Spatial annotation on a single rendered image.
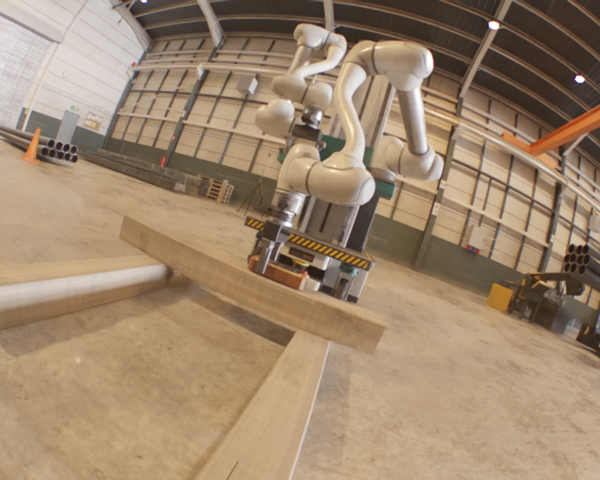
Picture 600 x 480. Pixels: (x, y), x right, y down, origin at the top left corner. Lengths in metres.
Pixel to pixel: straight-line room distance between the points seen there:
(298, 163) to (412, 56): 0.54
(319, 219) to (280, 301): 0.93
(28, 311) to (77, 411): 0.27
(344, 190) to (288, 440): 0.54
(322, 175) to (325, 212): 0.93
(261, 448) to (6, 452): 0.38
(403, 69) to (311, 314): 0.85
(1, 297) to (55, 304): 0.15
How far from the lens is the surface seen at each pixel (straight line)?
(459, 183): 11.16
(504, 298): 7.06
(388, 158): 1.40
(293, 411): 0.47
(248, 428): 0.41
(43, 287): 0.68
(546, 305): 8.39
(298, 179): 0.73
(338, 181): 0.65
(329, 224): 1.60
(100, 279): 0.77
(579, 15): 11.35
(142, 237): 1.02
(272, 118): 1.49
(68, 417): 0.51
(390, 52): 0.99
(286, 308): 0.76
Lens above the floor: 0.40
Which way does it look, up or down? 5 degrees down
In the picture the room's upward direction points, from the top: 19 degrees clockwise
